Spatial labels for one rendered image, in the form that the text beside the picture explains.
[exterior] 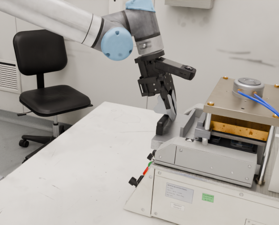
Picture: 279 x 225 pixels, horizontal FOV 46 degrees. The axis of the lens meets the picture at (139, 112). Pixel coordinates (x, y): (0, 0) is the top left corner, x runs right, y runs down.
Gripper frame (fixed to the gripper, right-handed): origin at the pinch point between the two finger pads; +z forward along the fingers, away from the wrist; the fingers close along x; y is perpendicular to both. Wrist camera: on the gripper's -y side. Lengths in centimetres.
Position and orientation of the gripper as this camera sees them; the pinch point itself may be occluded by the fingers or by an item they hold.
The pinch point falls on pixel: (175, 116)
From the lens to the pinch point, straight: 99.8
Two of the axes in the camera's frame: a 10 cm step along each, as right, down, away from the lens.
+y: -8.9, 1.3, 4.3
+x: -3.7, 3.5, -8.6
